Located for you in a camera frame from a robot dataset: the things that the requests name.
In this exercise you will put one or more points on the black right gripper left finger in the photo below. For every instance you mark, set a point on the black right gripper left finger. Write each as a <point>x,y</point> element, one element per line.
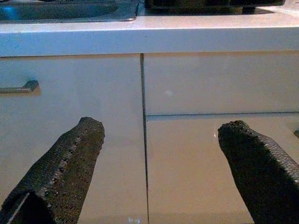
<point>58,168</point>

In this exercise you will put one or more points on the white cabinet door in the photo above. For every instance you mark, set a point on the white cabinet door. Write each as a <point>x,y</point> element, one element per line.
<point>93,93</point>

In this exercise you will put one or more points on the black countertop appliance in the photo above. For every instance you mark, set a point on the black countertop appliance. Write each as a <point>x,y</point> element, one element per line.
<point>198,5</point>

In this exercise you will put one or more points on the tall white drawer front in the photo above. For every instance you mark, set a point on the tall white drawer front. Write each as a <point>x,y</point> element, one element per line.
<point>187,163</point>

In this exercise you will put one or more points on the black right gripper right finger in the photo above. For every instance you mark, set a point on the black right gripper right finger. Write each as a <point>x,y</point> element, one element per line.
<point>264,177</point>

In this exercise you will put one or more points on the stainless steel sink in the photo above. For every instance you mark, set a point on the stainless steel sink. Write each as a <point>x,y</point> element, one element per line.
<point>58,9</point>

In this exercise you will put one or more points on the shallow white drawer front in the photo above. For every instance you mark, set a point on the shallow white drawer front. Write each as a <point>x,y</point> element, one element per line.
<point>222,84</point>

